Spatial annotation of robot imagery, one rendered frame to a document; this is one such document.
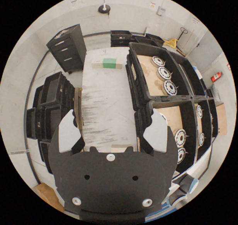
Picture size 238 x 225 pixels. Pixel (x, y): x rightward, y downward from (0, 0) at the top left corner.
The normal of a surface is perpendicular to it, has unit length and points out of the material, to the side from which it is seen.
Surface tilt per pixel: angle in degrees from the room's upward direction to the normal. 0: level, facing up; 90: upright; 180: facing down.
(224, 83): 90
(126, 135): 0
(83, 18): 90
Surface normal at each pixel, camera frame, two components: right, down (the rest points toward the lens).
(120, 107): 0.04, -0.26
